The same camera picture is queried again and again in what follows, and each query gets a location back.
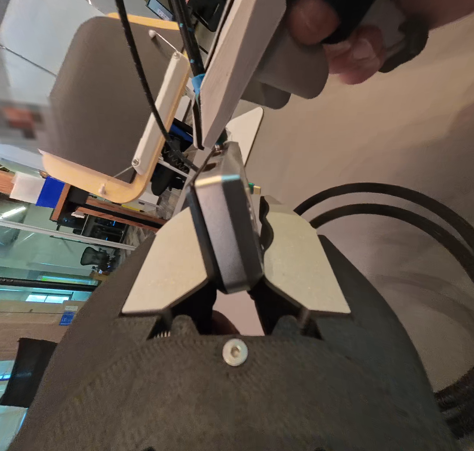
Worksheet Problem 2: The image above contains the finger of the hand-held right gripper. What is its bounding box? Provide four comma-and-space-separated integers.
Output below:
197, 0, 288, 154

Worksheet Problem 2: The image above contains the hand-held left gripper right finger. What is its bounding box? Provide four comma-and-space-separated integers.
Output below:
248, 198, 352, 327

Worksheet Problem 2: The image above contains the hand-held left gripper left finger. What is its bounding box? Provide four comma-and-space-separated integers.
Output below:
120, 206, 220, 320

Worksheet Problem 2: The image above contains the black braided hdmi cable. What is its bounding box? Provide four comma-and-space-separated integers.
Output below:
108, 0, 208, 172

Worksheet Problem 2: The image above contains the grey adapter with braided cable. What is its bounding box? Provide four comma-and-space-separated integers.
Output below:
182, 141, 474, 440

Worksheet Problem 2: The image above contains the dark monitor with wooden back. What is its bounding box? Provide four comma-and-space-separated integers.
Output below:
39, 13, 195, 205

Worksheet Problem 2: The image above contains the person's right hand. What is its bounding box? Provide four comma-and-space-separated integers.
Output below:
284, 0, 474, 87

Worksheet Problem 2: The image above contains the black mesh swivel chair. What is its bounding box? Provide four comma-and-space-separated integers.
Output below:
79, 245, 113, 272

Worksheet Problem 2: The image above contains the brown wooden side desk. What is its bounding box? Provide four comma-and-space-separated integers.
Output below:
51, 183, 167, 233

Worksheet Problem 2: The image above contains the small dark screen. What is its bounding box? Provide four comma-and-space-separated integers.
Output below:
145, 0, 180, 24

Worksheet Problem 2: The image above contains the blue storage bin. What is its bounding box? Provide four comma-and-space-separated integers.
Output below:
36, 176, 72, 209

